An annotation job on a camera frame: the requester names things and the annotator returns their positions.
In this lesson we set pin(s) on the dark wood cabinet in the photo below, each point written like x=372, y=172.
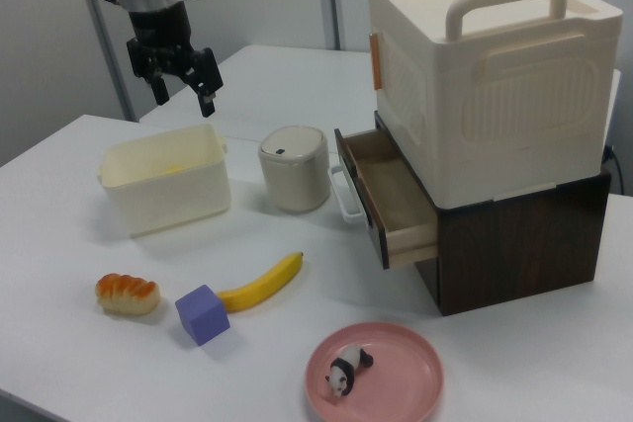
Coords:
x=514, y=254

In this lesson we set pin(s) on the cream plastic box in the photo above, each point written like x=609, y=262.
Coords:
x=168, y=194

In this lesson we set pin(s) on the grey metal post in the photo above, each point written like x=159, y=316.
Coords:
x=111, y=61

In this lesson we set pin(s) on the yellow item inside box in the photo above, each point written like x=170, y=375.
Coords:
x=173, y=170

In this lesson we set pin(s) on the large cream storage box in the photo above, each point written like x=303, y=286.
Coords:
x=494, y=96

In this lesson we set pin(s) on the pink plate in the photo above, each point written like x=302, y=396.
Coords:
x=395, y=382

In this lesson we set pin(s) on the yellow banana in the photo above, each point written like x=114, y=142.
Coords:
x=262, y=283

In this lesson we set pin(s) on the toy bread roll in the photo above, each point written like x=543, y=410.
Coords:
x=127, y=293

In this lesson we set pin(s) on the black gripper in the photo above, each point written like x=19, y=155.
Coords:
x=160, y=26

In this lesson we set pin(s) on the panda figurine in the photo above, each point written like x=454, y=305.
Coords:
x=346, y=367

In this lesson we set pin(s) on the small cream lidded trash can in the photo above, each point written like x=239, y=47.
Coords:
x=297, y=175

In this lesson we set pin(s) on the purple cube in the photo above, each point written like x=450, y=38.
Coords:
x=203, y=315

